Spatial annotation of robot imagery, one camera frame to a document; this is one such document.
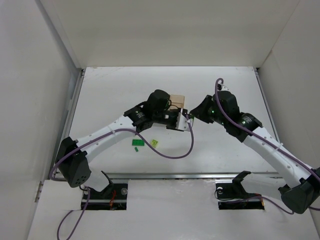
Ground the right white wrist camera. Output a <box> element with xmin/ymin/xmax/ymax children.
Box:
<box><xmin>217</xmin><ymin>83</ymin><xmax>230</xmax><ymax>92</ymax></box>

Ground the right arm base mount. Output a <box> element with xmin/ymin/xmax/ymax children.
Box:
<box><xmin>214</xmin><ymin>171</ymin><xmax>265</xmax><ymax>210</ymax></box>

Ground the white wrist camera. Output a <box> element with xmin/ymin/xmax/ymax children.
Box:
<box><xmin>217</xmin><ymin>83</ymin><xmax>230</xmax><ymax>92</ymax></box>
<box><xmin>175</xmin><ymin>108</ymin><xmax>194</xmax><ymax>132</ymax></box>

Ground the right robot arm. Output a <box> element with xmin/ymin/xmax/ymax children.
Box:
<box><xmin>190</xmin><ymin>90</ymin><xmax>320</xmax><ymax>214</ymax></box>

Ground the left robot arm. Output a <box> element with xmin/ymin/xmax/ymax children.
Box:
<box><xmin>50</xmin><ymin>89</ymin><xmax>183</xmax><ymax>193</ymax></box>

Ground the lime lego brick right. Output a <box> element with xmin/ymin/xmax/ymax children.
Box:
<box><xmin>150</xmin><ymin>139</ymin><xmax>159</xmax><ymax>148</ymax></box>

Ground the aluminium rail front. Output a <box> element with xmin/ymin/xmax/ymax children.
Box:
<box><xmin>51</xmin><ymin>172</ymin><xmax>300</xmax><ymax>181</ymax></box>

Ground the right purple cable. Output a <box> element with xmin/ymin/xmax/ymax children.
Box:
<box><xmin>214</xmin><ymin>77</ymin><xmax>320</xmax><ymax>215</ymax></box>

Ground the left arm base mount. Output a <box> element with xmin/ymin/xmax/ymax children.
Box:
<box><xmin>79</xmin><ymin>171</ymin><xmax>128</xmax><ymax>211</ymax></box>

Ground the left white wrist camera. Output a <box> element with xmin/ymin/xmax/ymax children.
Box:
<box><xmin>175</xmin><ymin>108</ymin><xmax>194</xmax><ymax>132</ymax></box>

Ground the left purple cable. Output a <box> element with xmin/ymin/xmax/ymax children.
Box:
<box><xmin>48</xmin><ymin>112</ymin><xmax>196</xmax><ymax>238</ymax></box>

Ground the purple cable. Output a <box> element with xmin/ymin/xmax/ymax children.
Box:
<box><xmin>214</xmin><ymin>77</ymin><xmax>320</xmax><ymax>215</ymax></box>
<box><xmin>48</xmin><ymin>112</ymin><xmax>196</xmax><ymax>238</ymax></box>

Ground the dark green flat lego plate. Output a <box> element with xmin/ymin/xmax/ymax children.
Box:
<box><xmin>131</xmin><ymin>139</ymin><xmax>145</xmax><ymax>146</ymax></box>

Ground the orange transparent container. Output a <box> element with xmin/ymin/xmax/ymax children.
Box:
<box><xmin>169</xmin><ymin>94</ymin><xmax>185</xmax><ymax>110</ymax></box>

